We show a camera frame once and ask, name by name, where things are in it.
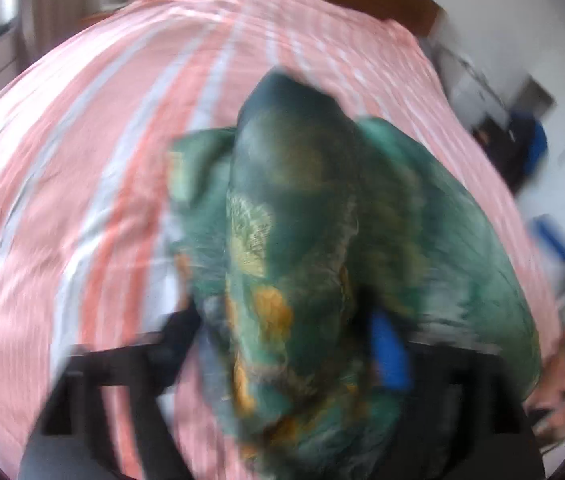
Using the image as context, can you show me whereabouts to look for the green patterned silk jacket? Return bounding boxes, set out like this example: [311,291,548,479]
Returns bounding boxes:
[168,70,541,479]

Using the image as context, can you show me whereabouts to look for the beige curtain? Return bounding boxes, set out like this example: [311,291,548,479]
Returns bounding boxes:
[18,0,86,64]

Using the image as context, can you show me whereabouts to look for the pink striped bed sheet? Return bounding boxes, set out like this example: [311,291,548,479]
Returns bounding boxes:
[0,0,560,478]

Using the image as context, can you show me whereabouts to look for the white desk with drawers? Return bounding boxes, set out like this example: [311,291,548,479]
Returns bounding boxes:
[435,44,509,131]

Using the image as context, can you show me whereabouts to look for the dark clothes on chair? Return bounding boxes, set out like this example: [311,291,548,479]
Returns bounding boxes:
[471,110,548,195]

